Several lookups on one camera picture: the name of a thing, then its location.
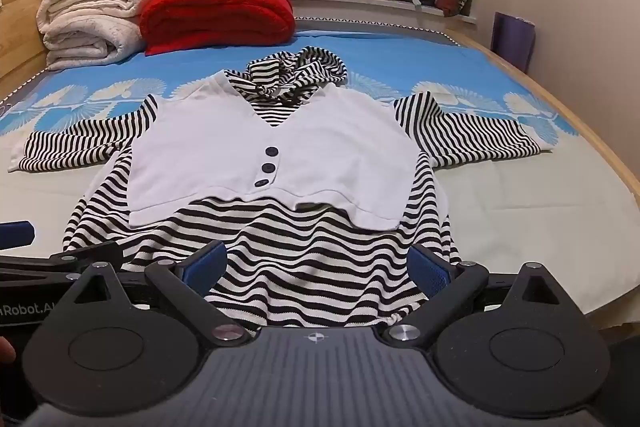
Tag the striped hooded shirt white vest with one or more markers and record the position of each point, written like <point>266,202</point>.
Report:
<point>280,147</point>

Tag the red folded quilt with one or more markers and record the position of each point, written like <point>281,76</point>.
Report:
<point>215,14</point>

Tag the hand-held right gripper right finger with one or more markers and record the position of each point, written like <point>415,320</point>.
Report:
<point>428,271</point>

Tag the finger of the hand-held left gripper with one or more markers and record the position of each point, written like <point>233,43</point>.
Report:
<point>15,233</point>
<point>75,253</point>

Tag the white window sill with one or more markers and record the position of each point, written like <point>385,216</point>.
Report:
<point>340,4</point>

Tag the blue patterned bed sheet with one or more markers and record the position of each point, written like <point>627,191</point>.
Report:
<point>360,49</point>

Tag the person's left hand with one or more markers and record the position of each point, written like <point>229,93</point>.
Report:
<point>5,350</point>

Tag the white fluffy folded blanket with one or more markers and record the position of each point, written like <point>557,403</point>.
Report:
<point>85,22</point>

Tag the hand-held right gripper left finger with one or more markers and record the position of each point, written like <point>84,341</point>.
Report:
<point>207,266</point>

